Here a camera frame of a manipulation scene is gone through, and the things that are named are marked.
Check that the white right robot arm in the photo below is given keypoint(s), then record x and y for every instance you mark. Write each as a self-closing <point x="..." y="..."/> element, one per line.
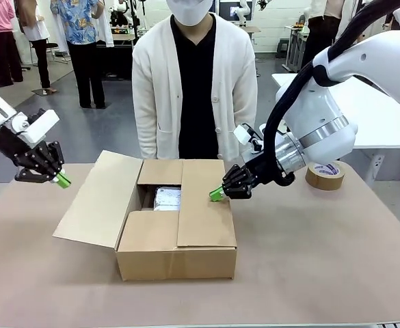
<point x="322" y="112"/>

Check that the person in white cardigan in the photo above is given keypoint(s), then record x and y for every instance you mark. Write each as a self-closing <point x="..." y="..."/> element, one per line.
<point x="152" y="85"/>

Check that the brown cardboard box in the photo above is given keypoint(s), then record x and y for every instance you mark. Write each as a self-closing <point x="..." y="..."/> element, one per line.
<point x="182" y="263"/>

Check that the computer monitor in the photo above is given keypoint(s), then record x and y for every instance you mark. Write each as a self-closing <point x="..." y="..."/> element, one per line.
<point x="230" y="10"/>

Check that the person in pink shirt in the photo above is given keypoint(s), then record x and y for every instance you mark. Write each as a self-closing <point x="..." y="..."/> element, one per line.
<point x="1" y="20"/>

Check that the person's left forearm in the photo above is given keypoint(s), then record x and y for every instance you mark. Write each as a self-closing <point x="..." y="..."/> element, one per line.
<point x="245" y="112"/>

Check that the grey background desk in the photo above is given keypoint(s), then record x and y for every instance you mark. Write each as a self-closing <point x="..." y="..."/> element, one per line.
<point x="295" y="41"/>

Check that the person in brown vest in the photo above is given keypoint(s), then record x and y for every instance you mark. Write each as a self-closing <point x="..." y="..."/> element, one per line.
<point x="37" y="24"/>

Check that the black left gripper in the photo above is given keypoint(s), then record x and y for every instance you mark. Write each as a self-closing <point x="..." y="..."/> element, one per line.
<point x="22" y="150"/>

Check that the person's right forearm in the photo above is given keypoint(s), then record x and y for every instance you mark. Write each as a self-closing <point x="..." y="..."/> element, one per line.
<point x="145" y="130"/>

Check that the person in floral shirt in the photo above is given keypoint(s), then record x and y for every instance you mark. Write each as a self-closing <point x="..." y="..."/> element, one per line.
<point x="80" y="27"/>

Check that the brown packing tape roll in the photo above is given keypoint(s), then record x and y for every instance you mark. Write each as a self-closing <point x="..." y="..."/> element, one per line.
<point x="324" y="181"/>

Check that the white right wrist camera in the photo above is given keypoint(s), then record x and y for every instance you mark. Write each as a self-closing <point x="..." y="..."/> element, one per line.
<point x="245" y="135"/>

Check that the person in beige top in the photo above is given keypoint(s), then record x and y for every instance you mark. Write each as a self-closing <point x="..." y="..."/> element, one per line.
<point x="322" y="20"/>

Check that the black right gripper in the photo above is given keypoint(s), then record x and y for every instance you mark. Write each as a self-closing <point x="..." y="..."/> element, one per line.
<point x="266" y="171"/>

